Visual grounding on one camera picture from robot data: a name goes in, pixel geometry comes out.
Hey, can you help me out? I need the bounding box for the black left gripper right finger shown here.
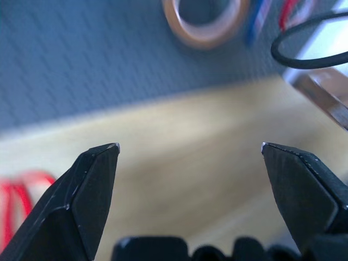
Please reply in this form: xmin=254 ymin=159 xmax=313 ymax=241
xmin=260 ymin=141 xmax=348 ymax=252

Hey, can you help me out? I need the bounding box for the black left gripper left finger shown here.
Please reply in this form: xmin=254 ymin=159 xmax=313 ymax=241
xmin=0 ymin=142 xmax=121 ymax=261

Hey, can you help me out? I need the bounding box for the grey pegboard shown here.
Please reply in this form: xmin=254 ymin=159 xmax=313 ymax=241
xmin=0 ymin=0 xmax=348 ymax=136

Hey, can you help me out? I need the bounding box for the brown tape roll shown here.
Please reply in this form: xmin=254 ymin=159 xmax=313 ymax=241
xmin=162 ymin=0 xmax=250 ymax=50

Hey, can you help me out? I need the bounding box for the red cord at left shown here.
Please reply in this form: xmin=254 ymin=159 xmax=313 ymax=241
xmin=0 ymin=170 xmax=57 ymax=247

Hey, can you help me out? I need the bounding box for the red cord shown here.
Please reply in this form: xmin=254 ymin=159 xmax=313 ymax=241
xmin=0 ymin=170 xmax=57 ymax=247
xmin=279 ymin=0 xmax=316 ymax=34

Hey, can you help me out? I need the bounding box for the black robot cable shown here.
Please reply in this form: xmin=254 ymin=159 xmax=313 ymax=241
xmin=271 ymin=11 xmax=348 ymax=69

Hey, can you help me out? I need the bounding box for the blue handled tool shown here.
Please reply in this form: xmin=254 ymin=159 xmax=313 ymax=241
xmin=245 ymin=0 xmax=274 ymax=46

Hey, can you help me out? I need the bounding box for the red cord at top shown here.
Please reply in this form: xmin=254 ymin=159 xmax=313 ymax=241
xmin=279 ymin=0 xmax=316 ymax=34

